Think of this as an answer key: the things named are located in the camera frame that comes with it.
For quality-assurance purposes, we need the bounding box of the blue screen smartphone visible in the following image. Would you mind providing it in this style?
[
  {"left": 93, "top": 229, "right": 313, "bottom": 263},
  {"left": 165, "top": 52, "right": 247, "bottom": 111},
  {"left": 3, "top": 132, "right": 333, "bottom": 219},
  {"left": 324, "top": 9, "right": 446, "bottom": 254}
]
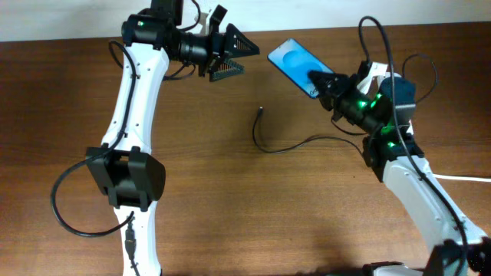
[{"left": 267, "top": 38, "right": 333, "bottom": 99}]

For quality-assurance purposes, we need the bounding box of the black charging cable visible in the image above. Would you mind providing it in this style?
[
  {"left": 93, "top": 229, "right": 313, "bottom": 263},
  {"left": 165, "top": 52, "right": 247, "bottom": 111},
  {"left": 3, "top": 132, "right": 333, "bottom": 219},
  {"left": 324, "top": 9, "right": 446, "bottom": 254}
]
[{"left": 251, "top": 52, "right": 439, "bottom": 155}]

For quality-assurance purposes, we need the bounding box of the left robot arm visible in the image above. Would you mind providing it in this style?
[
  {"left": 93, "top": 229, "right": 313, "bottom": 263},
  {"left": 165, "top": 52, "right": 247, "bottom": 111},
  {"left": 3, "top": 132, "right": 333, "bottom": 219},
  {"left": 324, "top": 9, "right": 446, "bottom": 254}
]
[{"left": 86, "top": 1, "right": 260, "bottom": 275}]

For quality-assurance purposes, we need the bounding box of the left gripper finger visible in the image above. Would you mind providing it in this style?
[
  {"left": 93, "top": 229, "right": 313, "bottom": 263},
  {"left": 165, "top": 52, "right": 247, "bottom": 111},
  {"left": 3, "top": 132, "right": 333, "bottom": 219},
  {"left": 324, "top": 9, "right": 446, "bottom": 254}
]
[
  {"left": 209, "top": 59, "right": 245, "bottom": 82},
  {"left": 224, "top": 24, "right": 260, "bottom": 58}
]

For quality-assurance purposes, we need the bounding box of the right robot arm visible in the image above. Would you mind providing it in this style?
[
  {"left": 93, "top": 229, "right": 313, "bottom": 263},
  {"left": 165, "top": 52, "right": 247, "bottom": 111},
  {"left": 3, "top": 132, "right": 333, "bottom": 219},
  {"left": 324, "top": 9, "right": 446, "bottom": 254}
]
[{"left": 308, "top": 71, "right": 490, "bottom": 275}]

